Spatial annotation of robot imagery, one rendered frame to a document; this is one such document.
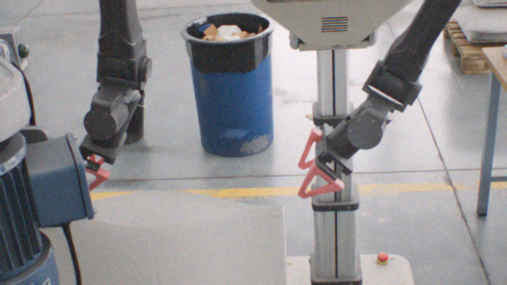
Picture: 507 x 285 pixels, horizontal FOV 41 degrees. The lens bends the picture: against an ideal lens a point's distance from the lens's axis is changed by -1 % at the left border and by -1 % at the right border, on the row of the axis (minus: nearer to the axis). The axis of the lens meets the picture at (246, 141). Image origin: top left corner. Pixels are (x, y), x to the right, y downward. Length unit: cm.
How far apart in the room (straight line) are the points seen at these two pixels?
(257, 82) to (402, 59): 238
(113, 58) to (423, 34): 50
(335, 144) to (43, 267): 53
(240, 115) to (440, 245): 121
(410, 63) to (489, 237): 198
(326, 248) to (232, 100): 162
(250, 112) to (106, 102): 242
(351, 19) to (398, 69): 48
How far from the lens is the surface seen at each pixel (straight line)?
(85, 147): 122
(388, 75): 115
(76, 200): 92
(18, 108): 86
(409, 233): 300
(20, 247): 94
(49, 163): 91
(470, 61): 460
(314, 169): 116
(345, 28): 162
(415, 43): 109
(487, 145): 298
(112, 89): 116
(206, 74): 344
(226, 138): 356
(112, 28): 111
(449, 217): 313
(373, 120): 109
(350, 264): 201
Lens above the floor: 171
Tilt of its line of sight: 27 degrees down
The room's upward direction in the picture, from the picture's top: 5 degrees counter-clockwise
